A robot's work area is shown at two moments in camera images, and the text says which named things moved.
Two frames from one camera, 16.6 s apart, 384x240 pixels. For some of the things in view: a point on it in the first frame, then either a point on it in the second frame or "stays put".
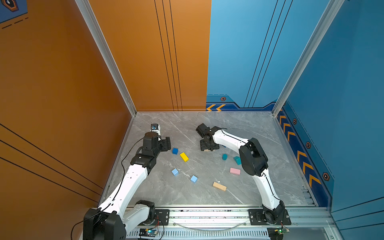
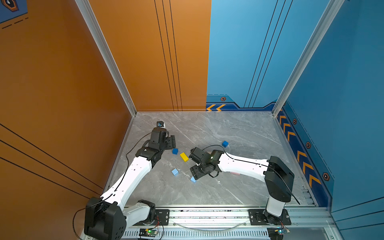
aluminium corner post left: x=86 y=8 stays put
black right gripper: x=202 y=147 → x=195 y=173
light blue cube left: x=175 y=172 stays put
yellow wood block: x=184 y=156 stays put
